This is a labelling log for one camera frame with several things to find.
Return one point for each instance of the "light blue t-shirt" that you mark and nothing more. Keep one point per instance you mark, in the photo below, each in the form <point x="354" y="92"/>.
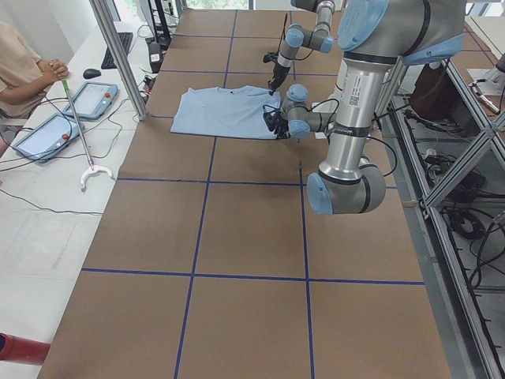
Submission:
<point x="223" y="112"/>

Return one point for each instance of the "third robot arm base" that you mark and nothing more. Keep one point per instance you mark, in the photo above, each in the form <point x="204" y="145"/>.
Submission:
<point x="488" y="82"/>

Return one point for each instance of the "black box with white label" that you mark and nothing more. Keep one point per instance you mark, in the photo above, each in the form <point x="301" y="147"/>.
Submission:
<point x="155" y="56"/>

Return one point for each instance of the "upper blue teach pendant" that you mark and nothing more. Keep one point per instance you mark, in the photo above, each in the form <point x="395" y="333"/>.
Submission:
<point x="93" y="98"/>

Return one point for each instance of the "blue teach pendant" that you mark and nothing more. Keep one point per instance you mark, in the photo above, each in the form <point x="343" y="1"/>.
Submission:
<point x="48" y="139"/>
<point x="93" y="98"/>

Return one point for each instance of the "black computer mouse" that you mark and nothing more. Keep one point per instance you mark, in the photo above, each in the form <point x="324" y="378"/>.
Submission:
<point x="91" y="73"/>

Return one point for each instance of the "reacher grabber stick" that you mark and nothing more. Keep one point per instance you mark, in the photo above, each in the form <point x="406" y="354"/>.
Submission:
<point x="92" y="169"/>

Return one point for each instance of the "lower blue teach pendant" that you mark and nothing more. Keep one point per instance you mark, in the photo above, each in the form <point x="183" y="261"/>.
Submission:
<point x="48" y="139"/>

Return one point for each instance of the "seated person in beige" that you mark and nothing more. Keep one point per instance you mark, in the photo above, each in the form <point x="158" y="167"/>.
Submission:
<point x="25" y="76"/>

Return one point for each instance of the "red fire extinguisher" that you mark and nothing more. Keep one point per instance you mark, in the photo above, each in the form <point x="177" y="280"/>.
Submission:
<point x="24" y="351"/>

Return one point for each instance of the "aluminium frame cabinet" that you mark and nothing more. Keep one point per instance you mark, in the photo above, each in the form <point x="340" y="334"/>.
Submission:
<point x="459" y="193"/>

